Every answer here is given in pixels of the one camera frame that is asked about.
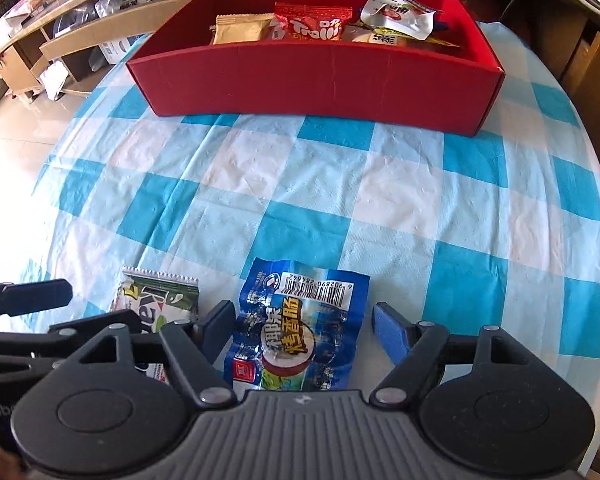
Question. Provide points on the yellow snack packet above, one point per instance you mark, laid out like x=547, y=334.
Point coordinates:
x=442, y=41

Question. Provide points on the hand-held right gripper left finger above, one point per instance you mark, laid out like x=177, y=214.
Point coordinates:
x=215, y=330

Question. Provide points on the brown snack packet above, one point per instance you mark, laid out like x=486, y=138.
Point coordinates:
x=240, y=30

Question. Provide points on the white snack packet red print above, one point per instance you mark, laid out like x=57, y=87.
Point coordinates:
x=395, y=17

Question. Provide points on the blue white checked tablecloth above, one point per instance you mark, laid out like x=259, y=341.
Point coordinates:
x=330, y=195

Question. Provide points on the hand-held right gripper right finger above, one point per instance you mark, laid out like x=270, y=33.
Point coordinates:
x=387, y=335

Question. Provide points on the red cardboard box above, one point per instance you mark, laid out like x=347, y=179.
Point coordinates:
x=305, y=80

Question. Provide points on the green white snack packet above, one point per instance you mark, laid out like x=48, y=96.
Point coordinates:
x=155, y=300

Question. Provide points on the wooden shelf unit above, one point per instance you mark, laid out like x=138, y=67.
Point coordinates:
x=80, y=35

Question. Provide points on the white box under shelf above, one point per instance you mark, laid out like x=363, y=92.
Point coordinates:
x=117, y=50

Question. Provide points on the clear bun packet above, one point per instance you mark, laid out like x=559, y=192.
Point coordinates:
x=375, y=37

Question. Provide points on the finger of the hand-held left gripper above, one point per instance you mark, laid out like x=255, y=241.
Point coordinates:
x=35, y=294
x=87, y=322

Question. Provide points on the dark blue snack packet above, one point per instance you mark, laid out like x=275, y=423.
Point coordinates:
x=441, y=25

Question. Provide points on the blue sausage packet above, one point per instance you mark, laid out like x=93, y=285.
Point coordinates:
x=300, y=320

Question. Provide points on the red gummy candy packet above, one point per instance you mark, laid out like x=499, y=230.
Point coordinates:
x=310, y=27

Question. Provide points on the brown cardboard box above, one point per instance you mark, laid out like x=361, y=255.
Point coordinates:
x=595, y=75

